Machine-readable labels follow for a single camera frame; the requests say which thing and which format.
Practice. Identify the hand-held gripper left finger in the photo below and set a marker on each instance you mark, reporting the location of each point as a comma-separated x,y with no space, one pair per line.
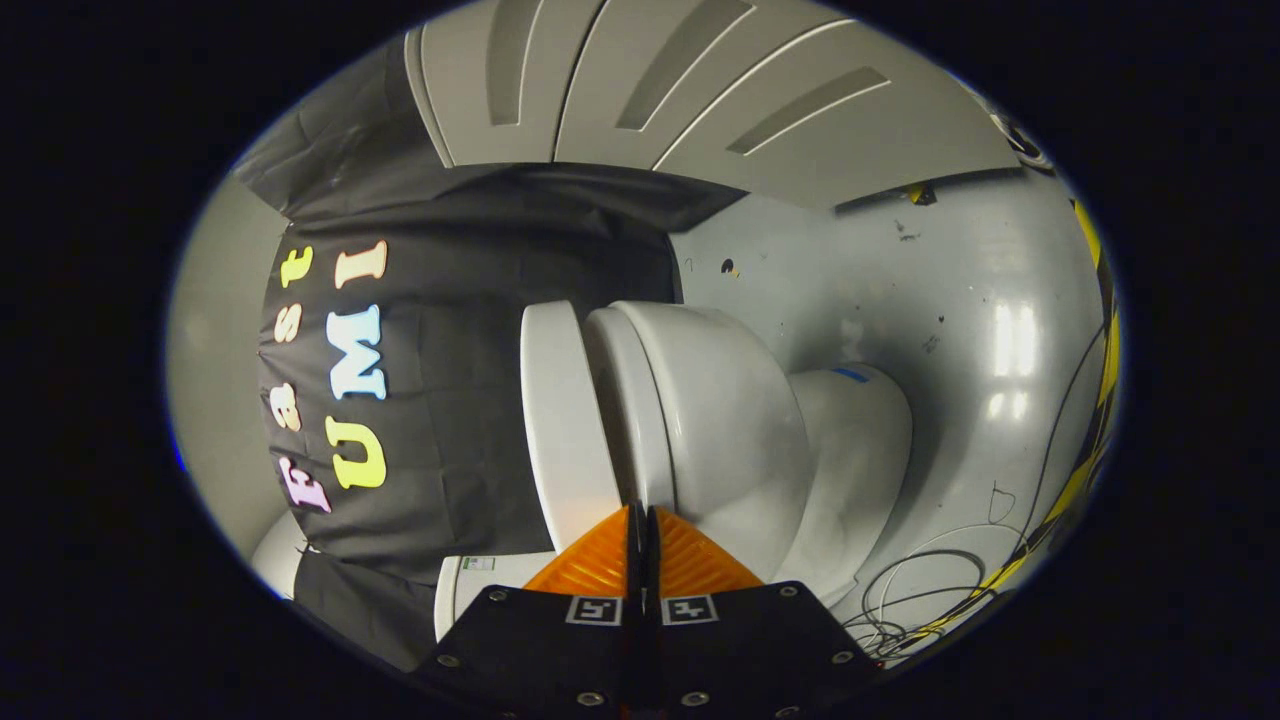
560,650

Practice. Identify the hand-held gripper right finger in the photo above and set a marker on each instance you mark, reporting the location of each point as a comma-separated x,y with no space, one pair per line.
740,650

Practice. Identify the white toilet lid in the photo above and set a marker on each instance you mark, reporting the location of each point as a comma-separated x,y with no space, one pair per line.
565,420

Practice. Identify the white toilet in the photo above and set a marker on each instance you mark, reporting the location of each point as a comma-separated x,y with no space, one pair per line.
730,440

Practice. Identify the black backdrop cloth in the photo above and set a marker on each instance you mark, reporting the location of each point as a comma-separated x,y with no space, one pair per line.
470,400

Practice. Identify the yellow black floor tape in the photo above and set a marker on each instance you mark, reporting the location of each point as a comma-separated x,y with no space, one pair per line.
1075,480

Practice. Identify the grey drawer cabinet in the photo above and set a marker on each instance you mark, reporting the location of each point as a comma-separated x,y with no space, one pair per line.
640,80

